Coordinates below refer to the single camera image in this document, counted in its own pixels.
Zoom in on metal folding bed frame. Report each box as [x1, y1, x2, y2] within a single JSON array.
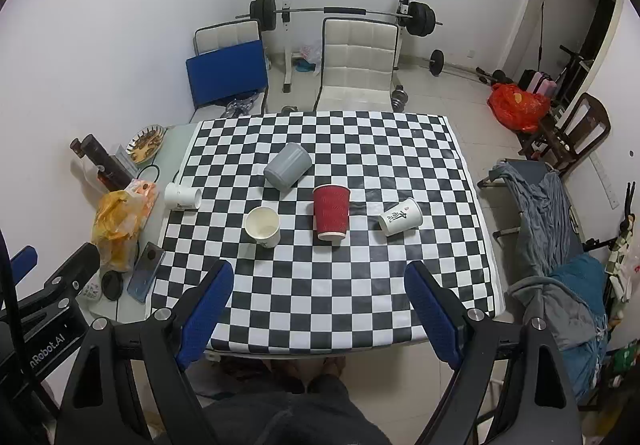
[[477, 159, 586, 256]]

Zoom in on person's dark pants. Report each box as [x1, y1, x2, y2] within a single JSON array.
[[200, 372, 392, 445]]

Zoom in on red plastic bag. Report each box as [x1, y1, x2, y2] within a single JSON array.
[[487, 83, 550, 134]]

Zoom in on dark wooden chair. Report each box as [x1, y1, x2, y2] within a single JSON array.
[[517, 92, 612, 176]]

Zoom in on blue smartphone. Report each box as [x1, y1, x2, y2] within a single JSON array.
[[127, 241, 166, 302]]

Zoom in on red ribbed paper cup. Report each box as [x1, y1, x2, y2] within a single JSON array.
[[313, 184, 351, 243]]

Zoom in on black white checkered tablecloth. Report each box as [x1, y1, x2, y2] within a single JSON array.
[[150, 111, 507, 355]]

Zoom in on plain white paper cup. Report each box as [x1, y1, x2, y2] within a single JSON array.
[[244, 206, 282, 250]]

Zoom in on white printed paper cup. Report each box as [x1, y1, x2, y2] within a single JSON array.
[[377, 198, 423, 237]]

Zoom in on small white printed cup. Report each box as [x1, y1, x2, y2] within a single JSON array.
[[81, 275, 104, 303]]

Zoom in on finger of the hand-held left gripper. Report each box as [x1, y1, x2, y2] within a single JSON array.
[[17, 242, 101, 318], [7, 247, 39, 283]]

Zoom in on yellow plastic bag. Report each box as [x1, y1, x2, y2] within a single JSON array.
[[91, 190, 146, 273]]

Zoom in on patterned plate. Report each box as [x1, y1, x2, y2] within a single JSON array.
[[125, 125, 167, 164]]

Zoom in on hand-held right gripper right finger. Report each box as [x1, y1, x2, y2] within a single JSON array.
[[404, 261, 583, 445]]

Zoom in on blue cloth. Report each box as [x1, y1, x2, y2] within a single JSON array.
[[550, 255, 610, 403]]

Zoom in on long barbell with black plates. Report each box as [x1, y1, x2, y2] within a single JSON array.
[[235, 0, 443, 36]]

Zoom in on orange snack packet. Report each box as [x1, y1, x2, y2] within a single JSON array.
[[125, 179, 159, 226]]

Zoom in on white wall ruler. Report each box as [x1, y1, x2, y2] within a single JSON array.
[[591, 152, 619, 212]]

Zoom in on pink suitcase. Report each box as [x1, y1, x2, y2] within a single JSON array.
[[520, 70, 557, 96]]

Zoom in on white ceramic cup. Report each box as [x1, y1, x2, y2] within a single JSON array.
[[164, 182, 204, 210]]

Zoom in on dark brown bottle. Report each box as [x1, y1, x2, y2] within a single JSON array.
[[70, 134, 132, 190]]

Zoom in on grey plastic cup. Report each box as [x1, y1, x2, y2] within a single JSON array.
[[263, 142, 312, 190]]

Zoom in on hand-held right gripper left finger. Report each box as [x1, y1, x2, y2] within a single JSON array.
[[54, 260, 236, 445]]

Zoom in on short barbell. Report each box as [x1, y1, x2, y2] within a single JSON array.
[[429, 50, 507, 86]]

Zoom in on blue board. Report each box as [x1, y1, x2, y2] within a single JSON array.
[[185, 41, 269, 106]]

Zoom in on white padded chair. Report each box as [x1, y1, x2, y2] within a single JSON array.
[[313, 17, 401, 113], [192, 20, 271, 123]]

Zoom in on white barbell rack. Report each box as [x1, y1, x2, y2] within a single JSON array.
[[277, 0, 417, 94]]

